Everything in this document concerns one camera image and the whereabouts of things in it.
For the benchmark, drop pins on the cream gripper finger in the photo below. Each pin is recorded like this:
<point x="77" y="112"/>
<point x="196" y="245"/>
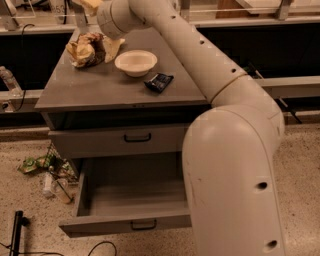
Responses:
<point x="111" y="48"/>
<point x="90" y="6"/>

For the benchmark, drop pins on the brown chip bag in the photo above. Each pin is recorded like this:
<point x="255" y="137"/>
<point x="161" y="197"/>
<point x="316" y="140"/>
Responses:
<point x="87" y="50"/>

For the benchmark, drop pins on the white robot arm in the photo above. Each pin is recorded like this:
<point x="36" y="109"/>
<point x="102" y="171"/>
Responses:
<point x="227" y="153"/>

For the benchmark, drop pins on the grey drawer cabinet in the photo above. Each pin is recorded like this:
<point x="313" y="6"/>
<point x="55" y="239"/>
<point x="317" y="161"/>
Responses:
<point x="105" y="97"/>

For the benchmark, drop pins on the closed grey upper drawer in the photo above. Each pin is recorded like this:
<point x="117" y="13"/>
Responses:
<point x="118" y="141"/>

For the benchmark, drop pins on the open grey lower drawer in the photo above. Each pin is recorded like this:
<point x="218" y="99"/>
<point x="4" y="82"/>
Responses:
<point x="122" y="194"/>

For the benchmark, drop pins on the dark blue snack packet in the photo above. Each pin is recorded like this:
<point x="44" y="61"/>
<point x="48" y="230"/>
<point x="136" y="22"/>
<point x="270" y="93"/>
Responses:
<point x="159" y="82"/>

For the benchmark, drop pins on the clear bottle at left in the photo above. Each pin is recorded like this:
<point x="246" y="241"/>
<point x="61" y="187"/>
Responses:
<point x="10" y="82"/>

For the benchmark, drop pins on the clear plastic bottle on floor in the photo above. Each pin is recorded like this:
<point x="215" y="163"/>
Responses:
<point x="48" y="179"/>

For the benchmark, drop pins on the grey horizontal rail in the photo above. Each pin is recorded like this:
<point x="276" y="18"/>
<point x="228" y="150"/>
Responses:
<point x="304" y="86"/>

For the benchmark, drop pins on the black stand post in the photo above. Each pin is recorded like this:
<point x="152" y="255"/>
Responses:
<point x="20" y="221"/>

